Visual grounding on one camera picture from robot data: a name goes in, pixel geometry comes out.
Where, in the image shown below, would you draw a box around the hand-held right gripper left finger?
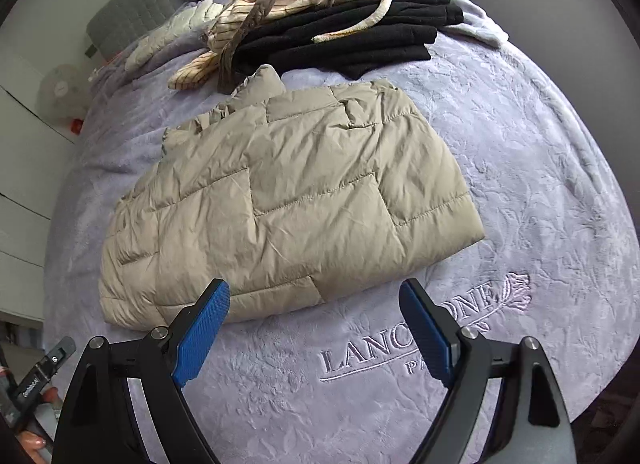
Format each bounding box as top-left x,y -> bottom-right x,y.
54,278 -> 232,464

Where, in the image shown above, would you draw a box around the light grey cloth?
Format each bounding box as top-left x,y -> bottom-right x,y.
440,0 -> 511,47

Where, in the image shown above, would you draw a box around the white wardrobe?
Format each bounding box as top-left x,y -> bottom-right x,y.
0,51 -> 81,315

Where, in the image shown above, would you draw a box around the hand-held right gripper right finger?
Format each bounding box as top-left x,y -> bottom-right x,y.
398,278 -> 578,464

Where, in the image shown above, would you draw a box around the lavender embossed blanket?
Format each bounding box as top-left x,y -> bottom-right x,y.
42,0 -> 640,464

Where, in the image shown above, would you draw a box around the white electric fan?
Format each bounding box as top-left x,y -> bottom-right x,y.
39,64 -> 91,120

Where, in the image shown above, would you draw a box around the black folded clothes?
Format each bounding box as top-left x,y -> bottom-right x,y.
232,0 -> 463,80

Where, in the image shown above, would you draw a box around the folded white puffer garment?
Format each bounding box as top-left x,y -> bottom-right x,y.
124,0 -> 226,72

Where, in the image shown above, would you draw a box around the person's left hand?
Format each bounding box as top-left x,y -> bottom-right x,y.
17,388 -> 60,464

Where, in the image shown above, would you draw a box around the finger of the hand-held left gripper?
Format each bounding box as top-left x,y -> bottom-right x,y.
42,336 -> 77,380

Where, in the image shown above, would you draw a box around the grey quilted headboard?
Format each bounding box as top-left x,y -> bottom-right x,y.
86,0 -> 201,59

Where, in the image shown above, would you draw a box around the beige puffer coat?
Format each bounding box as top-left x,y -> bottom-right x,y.
98,64 -> 486,330

